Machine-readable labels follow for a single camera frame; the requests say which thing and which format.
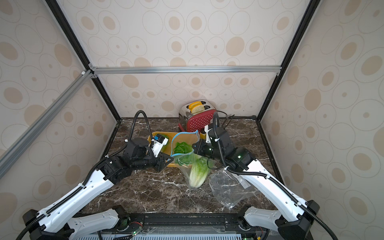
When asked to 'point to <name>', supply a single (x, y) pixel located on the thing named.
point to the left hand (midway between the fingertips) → (174, 159)
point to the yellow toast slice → (194, 104)
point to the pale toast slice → (197, 108)
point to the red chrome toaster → (194, 115)
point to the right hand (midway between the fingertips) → (195, 143)
